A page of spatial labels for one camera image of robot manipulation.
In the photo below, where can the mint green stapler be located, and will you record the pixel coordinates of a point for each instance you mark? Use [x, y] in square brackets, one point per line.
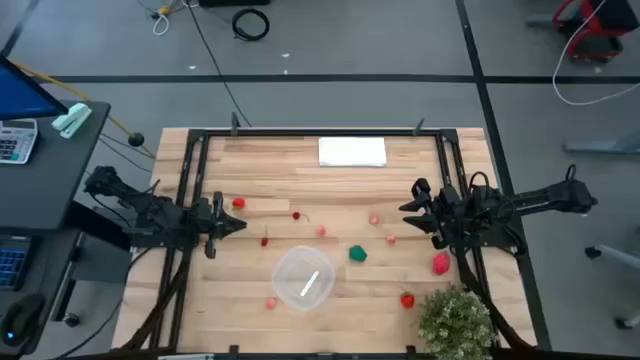
[72, 120]

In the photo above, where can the black desk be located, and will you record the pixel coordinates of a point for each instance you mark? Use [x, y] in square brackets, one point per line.
[50, 185]

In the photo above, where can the red toy tomato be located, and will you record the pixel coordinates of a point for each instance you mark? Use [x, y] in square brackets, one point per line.
[238, 203]

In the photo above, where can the red toy strawberry green top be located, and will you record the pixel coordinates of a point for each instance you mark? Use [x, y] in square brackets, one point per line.
[407, 300]

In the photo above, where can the grey desk foot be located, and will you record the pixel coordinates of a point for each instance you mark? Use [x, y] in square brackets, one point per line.
[600, 146]

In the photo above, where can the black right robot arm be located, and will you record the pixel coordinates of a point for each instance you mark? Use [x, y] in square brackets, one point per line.
[550, 195]

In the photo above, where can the backlit computer keyboard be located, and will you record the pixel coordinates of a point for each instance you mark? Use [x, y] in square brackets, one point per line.
[11, 262]

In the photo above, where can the green artificial potted plant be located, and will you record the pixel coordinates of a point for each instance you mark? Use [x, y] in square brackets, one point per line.
[455, 325]

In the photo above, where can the black metal table frame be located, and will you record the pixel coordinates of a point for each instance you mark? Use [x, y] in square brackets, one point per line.
[325, 132]

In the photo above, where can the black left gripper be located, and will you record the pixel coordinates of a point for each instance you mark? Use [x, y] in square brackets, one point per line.
[207, 222]

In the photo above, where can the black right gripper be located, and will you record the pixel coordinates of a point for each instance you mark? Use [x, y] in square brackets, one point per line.
[447, 215]

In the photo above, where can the clear plastic tupperware container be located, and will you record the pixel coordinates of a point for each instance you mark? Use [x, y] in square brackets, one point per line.
[290, 295]

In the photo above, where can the computer monitor blue screen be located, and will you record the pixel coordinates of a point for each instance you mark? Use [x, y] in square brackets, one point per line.
[20, 95]

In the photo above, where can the green toy bell pepper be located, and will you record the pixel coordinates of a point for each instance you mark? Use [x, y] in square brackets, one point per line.
[357, 253]

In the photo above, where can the white folded cloth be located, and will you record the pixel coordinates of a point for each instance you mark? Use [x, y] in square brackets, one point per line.
[352, 151]

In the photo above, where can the black computer mouse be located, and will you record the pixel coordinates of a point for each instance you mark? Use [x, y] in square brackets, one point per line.
[20, 320]

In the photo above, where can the grey chair base with casters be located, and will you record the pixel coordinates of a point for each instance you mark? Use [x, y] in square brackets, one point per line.
[617, 255]

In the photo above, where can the grey desk calculator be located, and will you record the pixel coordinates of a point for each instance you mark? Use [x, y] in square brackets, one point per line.
[15, 140]

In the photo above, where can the red toy cherry with stem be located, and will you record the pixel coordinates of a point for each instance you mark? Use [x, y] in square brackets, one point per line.
[264, 242]
[296, 216]

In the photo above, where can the red and black cart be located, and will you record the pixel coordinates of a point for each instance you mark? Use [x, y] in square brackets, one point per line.
[600, 47]

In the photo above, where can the large pink-red toy berry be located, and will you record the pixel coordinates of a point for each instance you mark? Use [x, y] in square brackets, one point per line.
[441, 263]

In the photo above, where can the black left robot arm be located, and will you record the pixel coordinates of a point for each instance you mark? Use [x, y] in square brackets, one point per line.
[150, 210]

